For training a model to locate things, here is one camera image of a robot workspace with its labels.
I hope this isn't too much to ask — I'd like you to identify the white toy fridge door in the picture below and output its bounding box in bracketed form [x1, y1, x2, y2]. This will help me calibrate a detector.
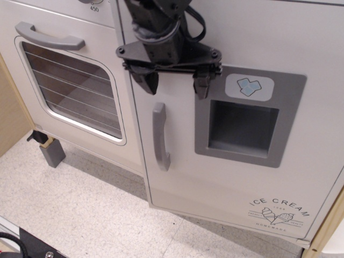
[132, 1, 343, 248]

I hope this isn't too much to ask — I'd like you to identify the white toy oven door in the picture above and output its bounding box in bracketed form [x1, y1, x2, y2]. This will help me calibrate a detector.
[1, 1, 144, 175]

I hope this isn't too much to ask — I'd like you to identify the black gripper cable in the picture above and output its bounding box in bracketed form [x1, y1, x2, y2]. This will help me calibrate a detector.
[185, 5, 207, 42]

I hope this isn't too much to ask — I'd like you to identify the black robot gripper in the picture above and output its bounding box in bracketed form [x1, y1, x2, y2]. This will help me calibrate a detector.
[116, 25, 221, 100]

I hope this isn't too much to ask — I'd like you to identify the black clamp on leg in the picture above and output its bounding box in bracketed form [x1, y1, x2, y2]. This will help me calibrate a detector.
[26, 130, 48, 144]

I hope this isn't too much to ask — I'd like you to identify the grey oven door handle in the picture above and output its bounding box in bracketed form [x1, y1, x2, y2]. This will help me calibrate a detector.
[15, 21, 85, 51]

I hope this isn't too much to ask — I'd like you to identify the oven temperature knob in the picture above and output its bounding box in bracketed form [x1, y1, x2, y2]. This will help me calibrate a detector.
[78, 0, 103, 5]

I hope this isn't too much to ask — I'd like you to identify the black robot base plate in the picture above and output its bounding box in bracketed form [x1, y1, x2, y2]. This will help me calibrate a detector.
[19, 227, 66, 258]

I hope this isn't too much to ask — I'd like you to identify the black and red cable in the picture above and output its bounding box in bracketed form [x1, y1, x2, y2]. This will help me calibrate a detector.
[0, 232, 27, 258]

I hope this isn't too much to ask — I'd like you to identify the grey ice dispenser panel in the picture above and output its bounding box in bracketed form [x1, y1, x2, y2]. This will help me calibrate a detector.
[195, 66, 307, 168]

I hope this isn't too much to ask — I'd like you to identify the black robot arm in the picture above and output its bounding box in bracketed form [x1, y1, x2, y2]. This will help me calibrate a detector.
[116, 1, 221, 99]

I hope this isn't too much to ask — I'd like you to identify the grey fridge door handle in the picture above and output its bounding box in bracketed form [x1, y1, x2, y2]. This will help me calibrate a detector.
[152, 102, 170, 171]

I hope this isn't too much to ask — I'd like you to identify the grey kitchen leg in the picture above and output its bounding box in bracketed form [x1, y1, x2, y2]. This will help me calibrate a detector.
[40, 139, 66, 168]

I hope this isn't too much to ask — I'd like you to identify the wooden side post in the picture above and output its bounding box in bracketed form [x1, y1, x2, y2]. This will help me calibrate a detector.
[303, 171, 344, 258]

